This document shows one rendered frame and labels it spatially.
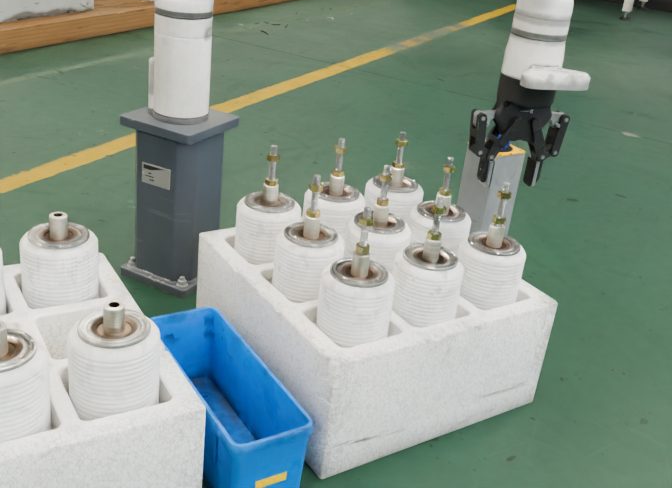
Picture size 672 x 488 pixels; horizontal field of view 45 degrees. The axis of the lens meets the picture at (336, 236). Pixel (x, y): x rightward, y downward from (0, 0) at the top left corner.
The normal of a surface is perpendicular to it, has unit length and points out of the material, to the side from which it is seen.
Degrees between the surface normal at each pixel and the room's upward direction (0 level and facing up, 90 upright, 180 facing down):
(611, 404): 0
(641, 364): 0
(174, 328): 88
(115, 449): 90
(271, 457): 92
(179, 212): 90
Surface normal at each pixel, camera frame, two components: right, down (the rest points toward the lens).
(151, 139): -0.44, 0.38
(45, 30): 0.88, 0.29
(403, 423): 0.54, 0.41
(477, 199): -0.83, 0.15
